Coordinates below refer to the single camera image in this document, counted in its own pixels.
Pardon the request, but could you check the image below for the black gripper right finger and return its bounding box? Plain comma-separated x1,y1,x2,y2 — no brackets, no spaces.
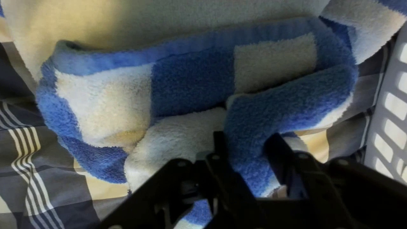
263,132,333,206

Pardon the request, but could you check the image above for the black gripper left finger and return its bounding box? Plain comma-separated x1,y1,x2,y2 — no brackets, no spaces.
205,129,252,206

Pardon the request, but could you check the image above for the white and blue towel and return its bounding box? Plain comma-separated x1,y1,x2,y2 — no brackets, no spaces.
0,0,407,229

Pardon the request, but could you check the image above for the plaid bed comforter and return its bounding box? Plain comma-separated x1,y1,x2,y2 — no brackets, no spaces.
0,29,389,229

